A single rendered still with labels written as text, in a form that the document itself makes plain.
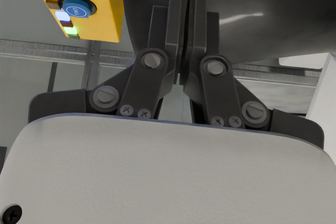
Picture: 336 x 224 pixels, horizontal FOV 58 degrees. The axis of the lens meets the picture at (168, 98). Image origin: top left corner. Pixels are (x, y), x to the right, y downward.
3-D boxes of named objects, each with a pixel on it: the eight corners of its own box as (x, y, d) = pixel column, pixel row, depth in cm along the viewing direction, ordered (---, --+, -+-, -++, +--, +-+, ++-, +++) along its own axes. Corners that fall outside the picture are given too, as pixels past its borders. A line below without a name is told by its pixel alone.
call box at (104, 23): (126, -6, 59) (119, 44, 56) (74, -12, 59) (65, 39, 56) (118, -69, 43) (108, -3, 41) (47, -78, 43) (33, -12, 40)
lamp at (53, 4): (61, 6, 45) (61, 10, 45) (49, 5, 45) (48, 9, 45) (58, 0, 43) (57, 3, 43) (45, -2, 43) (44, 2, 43)
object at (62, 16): (70, 17, 48) (69, 21, 48) (58, 16, 48) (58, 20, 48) (67, 12, 46) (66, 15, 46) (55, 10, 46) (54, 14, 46)
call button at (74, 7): (94, 10, 46) (92, 20, 46) (67, 7, 46) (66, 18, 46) (89, -5, 42) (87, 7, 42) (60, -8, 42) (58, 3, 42)
